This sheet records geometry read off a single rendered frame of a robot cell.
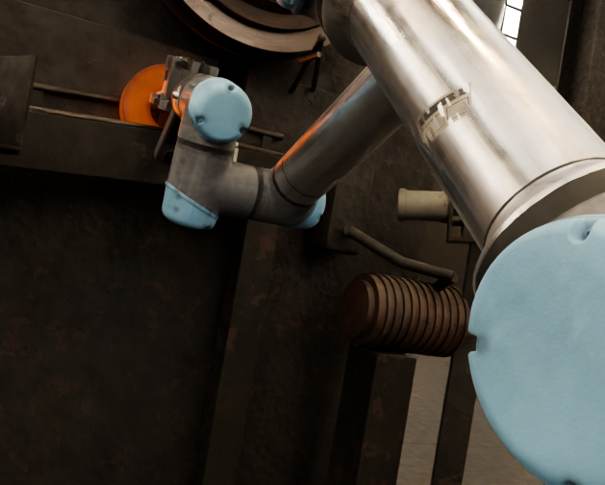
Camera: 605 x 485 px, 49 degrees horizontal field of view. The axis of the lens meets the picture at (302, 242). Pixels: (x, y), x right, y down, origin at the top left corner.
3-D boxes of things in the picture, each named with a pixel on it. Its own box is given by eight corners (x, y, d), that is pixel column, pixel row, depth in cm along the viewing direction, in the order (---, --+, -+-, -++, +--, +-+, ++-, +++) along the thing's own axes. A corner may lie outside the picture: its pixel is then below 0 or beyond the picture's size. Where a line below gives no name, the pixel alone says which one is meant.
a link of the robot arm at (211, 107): (185, 142, 79) (202, 72, 78) (168, 129, 89) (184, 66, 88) (245, 157, 83) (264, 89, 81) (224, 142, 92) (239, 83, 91)
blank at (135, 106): (147, 174, 112) (151, 172, 109) (101, 89, 109) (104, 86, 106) (223, 135, 118) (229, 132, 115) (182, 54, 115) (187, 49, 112)
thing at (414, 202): (397, 222, 124) (399, 190, 124) (447, 224, 122) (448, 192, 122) (396, 219, 118) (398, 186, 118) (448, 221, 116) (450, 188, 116)
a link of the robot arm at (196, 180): (246, 239, 89) (267, 160, 86) (165, 226, 83) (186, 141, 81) (226, 222, 95) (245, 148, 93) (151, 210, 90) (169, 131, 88)
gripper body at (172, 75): (212, 66, 105) (232, 71, 94) (199, 119, 107) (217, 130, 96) (164, 53, 102) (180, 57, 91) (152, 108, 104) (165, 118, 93)
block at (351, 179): (300, 246, 129) (320, 126, 130) (336, 253, 132) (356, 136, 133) (324, 249, 119) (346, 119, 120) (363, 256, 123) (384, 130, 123)
